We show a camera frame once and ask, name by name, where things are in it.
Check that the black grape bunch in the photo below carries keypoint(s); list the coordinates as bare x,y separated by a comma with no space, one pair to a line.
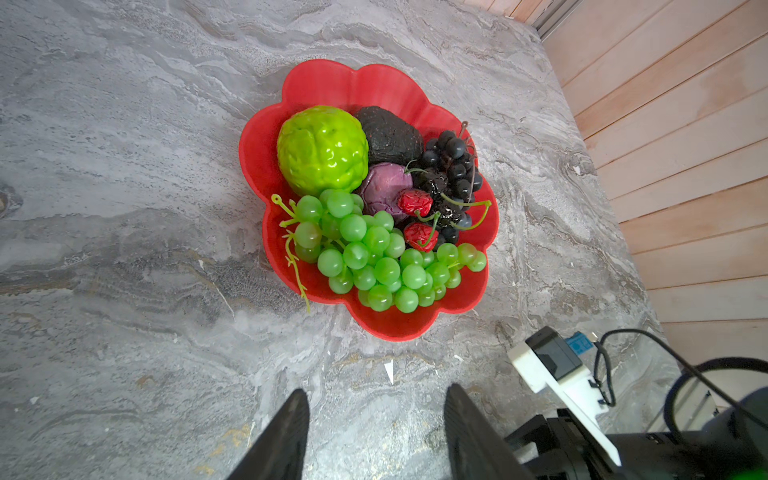
451,153

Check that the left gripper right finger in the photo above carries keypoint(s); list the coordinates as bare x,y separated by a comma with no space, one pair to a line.
475,450

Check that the purple fig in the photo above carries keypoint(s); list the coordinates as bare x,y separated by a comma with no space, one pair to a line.
381,189

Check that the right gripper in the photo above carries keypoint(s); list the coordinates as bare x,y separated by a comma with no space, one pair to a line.
565,449

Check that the red cherry pair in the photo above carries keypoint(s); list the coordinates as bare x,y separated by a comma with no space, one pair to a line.
423,234

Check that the dark blackberry pair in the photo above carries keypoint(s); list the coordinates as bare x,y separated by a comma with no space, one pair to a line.
437,185

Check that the green grape bunch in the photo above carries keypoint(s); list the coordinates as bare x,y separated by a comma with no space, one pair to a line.
368,256

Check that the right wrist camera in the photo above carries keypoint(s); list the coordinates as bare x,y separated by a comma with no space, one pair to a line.
546,360

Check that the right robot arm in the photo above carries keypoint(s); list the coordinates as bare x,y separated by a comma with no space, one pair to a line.
731,445

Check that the green bumpy round fruit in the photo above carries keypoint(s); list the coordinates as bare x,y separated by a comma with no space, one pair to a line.
321,148

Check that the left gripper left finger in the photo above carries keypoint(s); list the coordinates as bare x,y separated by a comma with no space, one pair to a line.
279,451

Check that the dark avocado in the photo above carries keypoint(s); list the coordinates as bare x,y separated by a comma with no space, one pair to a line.
390,138

